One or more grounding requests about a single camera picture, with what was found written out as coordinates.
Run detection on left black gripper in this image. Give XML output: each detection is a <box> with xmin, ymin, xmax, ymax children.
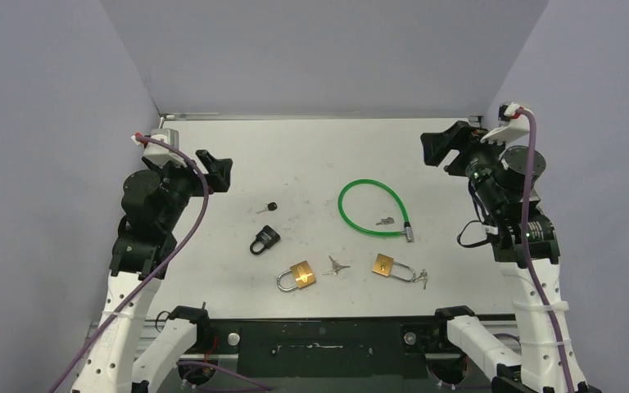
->
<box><xmin>144</xmin><ymin>149</ymin><xmax>231</xmax><ymax>230</ymax></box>

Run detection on black-headed key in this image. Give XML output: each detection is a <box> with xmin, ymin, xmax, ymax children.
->
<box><xmin>257</xmin><ymin>201</ymin><xmax>278</xmax><ymax>214</ymax></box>

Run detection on black padlock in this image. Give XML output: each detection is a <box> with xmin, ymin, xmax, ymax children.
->
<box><xmin>249</xmin><ymin>225</ymin><xmax>281</xmax><ymax>255</ymax></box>

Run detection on short brass padlock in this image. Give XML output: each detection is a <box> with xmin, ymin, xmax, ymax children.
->
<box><xmin>276</xmin><ymin>260</ymin><xmax>317</xmax><ymax>292</ymax></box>

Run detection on silver key pair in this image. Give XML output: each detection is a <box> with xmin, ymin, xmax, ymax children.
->
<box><xmin>324</xmin><ymin>256</ymin><xmax>350</xmax><ymax>277</ymax></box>

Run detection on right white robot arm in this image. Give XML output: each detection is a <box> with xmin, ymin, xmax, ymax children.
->
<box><xmin>420</xmin><ymin>121</ymin><xmax>595</xmax><ymax>392</ymax></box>

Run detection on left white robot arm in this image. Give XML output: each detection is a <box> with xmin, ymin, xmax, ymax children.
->
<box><xmin>71</xmin><ymin>150</ymin><xmax>233</xmax><ymax>392</ymax></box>

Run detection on small key inside loop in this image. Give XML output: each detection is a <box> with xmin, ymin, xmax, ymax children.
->
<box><xmin>376</xmin><ymin>217</ymin><xmax>395</xmax><ymax>226</ymax></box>

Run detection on keys beside long padlock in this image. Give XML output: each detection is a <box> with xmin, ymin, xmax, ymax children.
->
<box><xmin>414</xmin><ymin>269</ymin><xmax>428</xmax><ymax>289</ymax></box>

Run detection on long-shackle brass padlock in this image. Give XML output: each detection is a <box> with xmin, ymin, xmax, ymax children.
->
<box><xmin>372</xmin><ymin>254</ymin><xmax>417</xmax><ymax>282</ymax></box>

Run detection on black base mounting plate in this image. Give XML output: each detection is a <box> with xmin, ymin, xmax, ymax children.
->
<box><xmin>183</xmin><ymin>315</ymin><xmax>485</xmax><ymax>382</ymax></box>

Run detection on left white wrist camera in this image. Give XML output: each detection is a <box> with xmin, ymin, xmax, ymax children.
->
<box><xmin>131</xmin><ymin>129</ymin><xmax>185</xmax><ymax>167</ymax></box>

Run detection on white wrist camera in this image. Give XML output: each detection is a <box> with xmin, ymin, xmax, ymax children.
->
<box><xmin>131</xmin><ymin>129</ymin><xmax>185</xmax><ymax>167</ymax></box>
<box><xmin>480</xmin><ymin>102</ymin><xmax>533</xmax><ymax>145</ymax></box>

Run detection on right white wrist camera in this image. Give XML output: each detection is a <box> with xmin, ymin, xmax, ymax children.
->
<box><xmin>480</xmin><ymin>102</ymin><xmax>533</xmax><ymax>145</ymax></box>

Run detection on green cable lock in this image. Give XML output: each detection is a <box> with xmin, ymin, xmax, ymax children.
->
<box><xmin>337</xmin><ymin>178</ymin><xmax>414</xmax><ymax>243</ymax></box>

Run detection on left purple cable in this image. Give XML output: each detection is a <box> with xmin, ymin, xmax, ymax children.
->
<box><xmin>47</xmin><ymin>135</ymin><xmax>210</xmax><ymax>393</ymax></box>

